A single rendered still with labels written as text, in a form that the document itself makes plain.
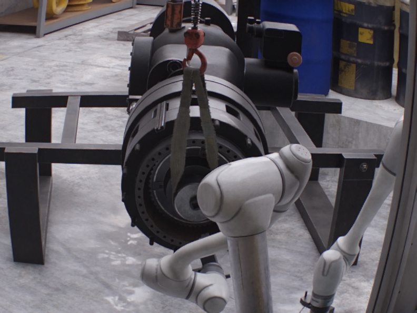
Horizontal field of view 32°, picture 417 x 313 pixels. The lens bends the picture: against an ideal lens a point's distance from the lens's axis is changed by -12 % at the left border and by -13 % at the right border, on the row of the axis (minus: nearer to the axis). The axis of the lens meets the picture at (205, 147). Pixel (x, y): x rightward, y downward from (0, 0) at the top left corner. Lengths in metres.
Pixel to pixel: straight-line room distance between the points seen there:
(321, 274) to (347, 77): 3.33
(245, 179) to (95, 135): 4.03
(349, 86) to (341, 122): 0.55
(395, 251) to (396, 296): 0.19
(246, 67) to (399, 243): 2.30
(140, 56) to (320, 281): 1.86
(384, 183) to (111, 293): 1.76
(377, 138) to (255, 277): 3.36
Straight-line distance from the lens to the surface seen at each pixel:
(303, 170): 2.04
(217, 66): 3.66
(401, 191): 1.98
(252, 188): 1.95
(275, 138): 5.51
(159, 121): 2.74
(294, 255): 4.27
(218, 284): 2.45
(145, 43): 4.11
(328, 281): 2.62
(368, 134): 5.29
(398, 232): 2.01
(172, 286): 2.42
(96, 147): 3.81
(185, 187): 2.68
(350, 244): 2.72
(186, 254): 2.34
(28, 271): 3.93
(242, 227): 1.96
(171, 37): 4.07
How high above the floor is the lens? 1.92
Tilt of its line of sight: 19 degrees down
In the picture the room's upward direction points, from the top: 4 degrees clockwise
